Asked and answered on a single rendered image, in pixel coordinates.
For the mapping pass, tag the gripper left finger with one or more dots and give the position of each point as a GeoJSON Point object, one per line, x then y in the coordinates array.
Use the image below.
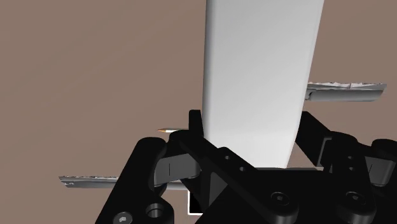
{"type": "Point", "coordinates": [145, 173]}

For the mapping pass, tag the white flat slab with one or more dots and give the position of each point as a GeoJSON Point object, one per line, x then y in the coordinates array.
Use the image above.
{"type": "Point", "coordinates": [257, 77]}

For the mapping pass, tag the black flat thing, white edge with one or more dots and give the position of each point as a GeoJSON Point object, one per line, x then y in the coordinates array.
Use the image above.
{"type": "Point", "coordinates": [194, 205]}

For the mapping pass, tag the white pencil with orange tip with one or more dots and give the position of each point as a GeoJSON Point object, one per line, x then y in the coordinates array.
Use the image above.
{"type": "Point", "coordinates": [170, 130]}

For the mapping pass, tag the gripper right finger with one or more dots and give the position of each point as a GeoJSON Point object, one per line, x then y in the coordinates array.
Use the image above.
{"type": "Point", "coordinates": [353, 173]}

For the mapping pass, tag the grey flat bar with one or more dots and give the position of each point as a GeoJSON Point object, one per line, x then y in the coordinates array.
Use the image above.
{"type": "Point", "coordinates": [90, 182]}
{"type": "Point", "coordinates": [341, 93]}

